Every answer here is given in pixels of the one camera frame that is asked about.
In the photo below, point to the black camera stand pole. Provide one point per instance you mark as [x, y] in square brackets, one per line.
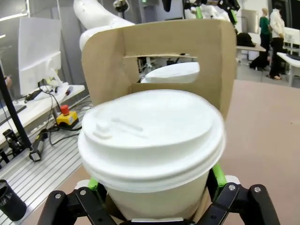
[14, 110]

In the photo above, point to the white paper cup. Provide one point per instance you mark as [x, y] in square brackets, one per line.
[159, 199]

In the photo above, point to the black stand clamp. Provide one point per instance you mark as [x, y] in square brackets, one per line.
[12, 143]

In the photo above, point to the grooved aluminium base plate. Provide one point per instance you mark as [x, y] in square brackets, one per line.
[47, 173]

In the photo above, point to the white computer monitor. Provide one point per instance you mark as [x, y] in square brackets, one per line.
[37, 54]

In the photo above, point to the black cylindrical container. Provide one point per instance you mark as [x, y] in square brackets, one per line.
[11, 201]

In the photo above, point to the person in white shirt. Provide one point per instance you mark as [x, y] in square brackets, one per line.
[276, 35]

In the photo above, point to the white plastic cup lid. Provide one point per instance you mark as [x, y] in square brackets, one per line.
[152, 131]

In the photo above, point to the wooden background table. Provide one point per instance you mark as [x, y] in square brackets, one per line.
[250, 48]

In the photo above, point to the white cluttered desk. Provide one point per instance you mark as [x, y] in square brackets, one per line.
[35, 110]

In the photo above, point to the yellow emergency stop button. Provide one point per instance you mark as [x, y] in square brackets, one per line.
[66, 117]

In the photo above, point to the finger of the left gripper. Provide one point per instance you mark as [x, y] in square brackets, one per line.
[198, 9]
[233, 7]

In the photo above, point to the black bag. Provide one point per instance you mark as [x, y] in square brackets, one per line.
[245, 39]

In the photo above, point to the black grey handheld device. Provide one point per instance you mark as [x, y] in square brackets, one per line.
[37, 147]

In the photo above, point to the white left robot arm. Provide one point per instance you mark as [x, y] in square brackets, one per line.
[98, 14]

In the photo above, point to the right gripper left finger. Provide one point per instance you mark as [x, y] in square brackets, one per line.
[70, 206]

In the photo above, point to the brown cardboard cup carrier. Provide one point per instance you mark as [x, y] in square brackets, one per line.
[218, 70]

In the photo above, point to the white background desk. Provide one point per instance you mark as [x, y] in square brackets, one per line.
[291, 63]

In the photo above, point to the person in green shirt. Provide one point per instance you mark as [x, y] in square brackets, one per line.
[264, 30]

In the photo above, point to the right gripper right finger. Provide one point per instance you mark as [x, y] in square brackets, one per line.
[246, 206]

